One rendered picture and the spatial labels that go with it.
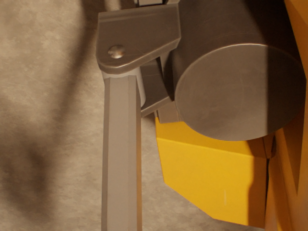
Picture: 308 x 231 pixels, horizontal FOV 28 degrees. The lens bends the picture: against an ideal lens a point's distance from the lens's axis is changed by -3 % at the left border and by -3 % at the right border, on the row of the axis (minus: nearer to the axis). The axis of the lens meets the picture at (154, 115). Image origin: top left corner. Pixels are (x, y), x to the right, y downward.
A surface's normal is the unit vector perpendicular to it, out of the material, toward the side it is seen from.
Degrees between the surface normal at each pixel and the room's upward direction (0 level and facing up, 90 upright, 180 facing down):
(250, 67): 0
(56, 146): 0
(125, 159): 90
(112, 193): 90
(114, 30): 90
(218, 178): 22
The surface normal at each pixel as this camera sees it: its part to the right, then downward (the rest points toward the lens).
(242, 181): -0.34, 0.71
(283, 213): -0.21, -0.67
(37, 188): 0.03, 0.72
